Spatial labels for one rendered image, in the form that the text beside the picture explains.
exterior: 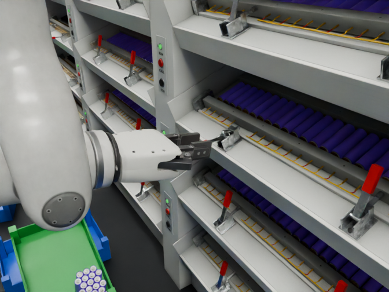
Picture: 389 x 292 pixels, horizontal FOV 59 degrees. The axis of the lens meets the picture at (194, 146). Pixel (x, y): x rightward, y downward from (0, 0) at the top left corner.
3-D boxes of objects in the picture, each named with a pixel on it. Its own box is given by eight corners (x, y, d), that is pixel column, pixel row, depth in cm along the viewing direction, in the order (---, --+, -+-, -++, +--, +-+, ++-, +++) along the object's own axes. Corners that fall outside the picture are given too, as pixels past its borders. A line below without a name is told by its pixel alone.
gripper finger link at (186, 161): (136, 163, 52) (153, 150, 57) (182, 178, 50) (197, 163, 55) (136, 156, 52) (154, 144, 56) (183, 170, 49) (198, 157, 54)
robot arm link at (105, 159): (78, 171, 55) (96, 168, 56) (96, 200, 48) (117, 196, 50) (78, 121, 51) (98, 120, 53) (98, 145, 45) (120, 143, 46)
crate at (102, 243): (8, 302, 97) (1, 282, 93) (0, 256, 112) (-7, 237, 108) (111, 258, 111) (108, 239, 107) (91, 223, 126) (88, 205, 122)
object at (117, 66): (161, 122, 85) (139, 74, 76) (86, 66, 130) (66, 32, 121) (224, 80, 90) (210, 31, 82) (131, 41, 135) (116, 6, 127)
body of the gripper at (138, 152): (90, 165, 56) (152, 156, 62) (113, 198, 48) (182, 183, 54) (91, 122, 53) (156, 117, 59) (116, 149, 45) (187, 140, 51)
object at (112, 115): (165, 188, 94) (145, 152, 86) (93, 115, 139) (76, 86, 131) (221, 147, 100) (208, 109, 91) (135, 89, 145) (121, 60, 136)
